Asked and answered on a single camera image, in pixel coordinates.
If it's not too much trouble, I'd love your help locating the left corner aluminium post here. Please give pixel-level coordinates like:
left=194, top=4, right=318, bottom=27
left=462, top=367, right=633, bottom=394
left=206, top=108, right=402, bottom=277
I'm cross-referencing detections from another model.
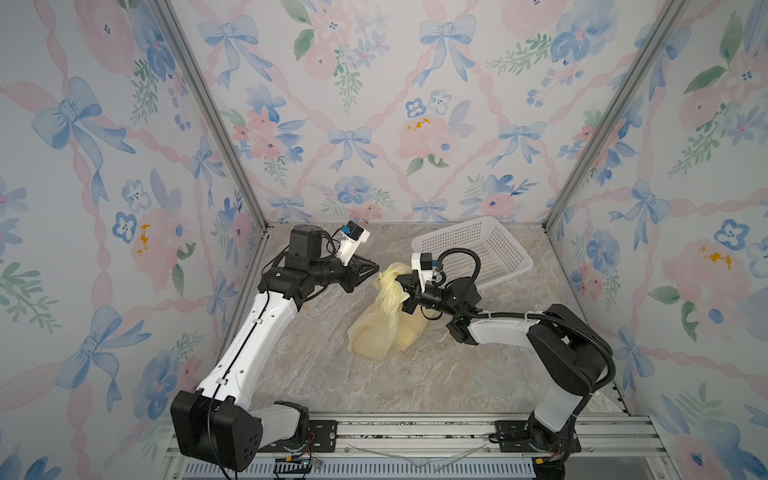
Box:
left=148, top=0, right=268, bottom=234

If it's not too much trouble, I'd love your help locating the black corrugated cable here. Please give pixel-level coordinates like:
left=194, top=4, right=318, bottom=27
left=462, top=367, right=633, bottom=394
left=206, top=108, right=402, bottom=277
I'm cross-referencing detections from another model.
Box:
left=434, top=247, right=617, bottom=415

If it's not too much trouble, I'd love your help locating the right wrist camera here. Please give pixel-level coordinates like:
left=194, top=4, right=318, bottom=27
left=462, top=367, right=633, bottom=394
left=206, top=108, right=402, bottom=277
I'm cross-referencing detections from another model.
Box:
left=411, top=253, right=436, bottom=293

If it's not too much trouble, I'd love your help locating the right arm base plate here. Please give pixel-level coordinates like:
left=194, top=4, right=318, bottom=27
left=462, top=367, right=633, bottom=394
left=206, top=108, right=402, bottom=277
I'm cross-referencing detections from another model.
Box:
left=488, top=420, right=582, bottom=456

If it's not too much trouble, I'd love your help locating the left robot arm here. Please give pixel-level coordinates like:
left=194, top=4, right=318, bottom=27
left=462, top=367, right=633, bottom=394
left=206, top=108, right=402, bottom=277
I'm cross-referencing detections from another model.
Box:
left=170, top=221, right=379, bottom=474

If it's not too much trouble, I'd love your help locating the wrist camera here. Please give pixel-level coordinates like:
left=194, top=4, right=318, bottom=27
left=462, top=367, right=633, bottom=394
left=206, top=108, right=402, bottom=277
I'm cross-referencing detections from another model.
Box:
left=335, top=221, right=370, bottom=266
left=411, top=253, right=436, bottom=293

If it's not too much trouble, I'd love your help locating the aluminium frame rail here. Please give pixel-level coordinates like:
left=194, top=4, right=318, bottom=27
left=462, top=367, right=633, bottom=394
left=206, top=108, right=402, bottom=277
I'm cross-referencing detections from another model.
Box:
left=157, top=412, right=681, bottom=479

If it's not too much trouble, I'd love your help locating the yellow plastic bag orange print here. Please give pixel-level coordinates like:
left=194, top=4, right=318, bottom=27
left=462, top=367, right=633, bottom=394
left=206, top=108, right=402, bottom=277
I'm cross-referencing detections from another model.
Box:
left=347, top=262, right=428, bottom=361

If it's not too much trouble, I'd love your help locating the white plastic basket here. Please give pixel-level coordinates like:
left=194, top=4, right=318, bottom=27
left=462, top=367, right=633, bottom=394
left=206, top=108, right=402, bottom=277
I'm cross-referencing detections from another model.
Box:
left=411, top=217, right=534, bottom=290

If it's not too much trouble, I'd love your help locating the right corner aluminium post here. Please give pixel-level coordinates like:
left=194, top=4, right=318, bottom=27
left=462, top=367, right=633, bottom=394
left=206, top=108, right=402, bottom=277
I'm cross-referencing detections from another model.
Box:
left=542, top=0, right=688, bottom=234

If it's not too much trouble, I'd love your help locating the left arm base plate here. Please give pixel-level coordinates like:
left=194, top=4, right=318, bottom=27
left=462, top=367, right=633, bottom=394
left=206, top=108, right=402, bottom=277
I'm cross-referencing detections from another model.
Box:
left=258, top=420, right=339, bottom=454

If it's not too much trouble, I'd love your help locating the corner aluminium post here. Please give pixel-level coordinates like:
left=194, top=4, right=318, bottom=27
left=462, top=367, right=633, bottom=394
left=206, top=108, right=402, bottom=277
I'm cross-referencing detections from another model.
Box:
left=542, top=0, right=688, bottom=234
left=148, top=0, right=268, bottom=234

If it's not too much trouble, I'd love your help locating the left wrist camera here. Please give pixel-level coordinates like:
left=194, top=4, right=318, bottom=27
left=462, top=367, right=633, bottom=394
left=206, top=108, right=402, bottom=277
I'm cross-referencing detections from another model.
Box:
left=335, top=221, right=370, bottom=266

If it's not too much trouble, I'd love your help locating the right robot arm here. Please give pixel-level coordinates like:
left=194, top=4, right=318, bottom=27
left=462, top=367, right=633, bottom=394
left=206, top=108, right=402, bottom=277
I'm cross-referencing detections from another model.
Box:
left=396, top=273, right=616, bottom=463

